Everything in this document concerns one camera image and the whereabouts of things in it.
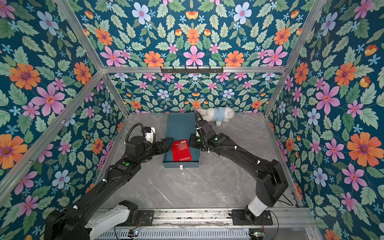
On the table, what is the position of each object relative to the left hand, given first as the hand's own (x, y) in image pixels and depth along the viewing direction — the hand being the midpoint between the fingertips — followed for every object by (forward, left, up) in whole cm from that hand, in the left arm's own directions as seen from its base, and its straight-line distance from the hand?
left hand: (170, 140), depth 77 cm
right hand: (+2, -11, -3) cm, 12 cm away
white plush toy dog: (+29, -31, -14) cm, 45 cm away
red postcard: (-2, -5, -8) cm, 10 cm away
